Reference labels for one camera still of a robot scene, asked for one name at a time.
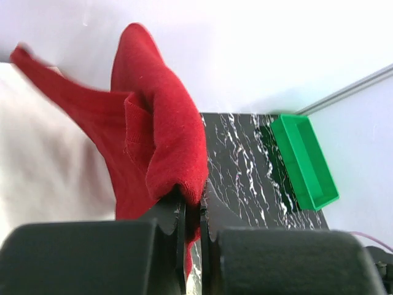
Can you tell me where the red t shirt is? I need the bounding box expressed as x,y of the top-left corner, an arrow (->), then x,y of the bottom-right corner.
9,22 -> 210,280

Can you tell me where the right aluminium corner post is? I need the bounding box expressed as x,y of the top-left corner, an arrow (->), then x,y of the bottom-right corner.
296,64 -> 392,116

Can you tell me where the white folded t shirt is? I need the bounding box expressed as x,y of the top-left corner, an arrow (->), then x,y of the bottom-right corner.
1,63 -> 115,238

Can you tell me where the green plastic tray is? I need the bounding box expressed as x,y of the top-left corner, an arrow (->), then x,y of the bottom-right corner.
271,114 -> 339,211

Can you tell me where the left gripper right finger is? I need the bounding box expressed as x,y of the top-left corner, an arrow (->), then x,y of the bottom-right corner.
200,182 -> 386,294

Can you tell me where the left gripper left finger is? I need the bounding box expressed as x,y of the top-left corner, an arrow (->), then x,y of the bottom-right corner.
1,188 -> 186,294

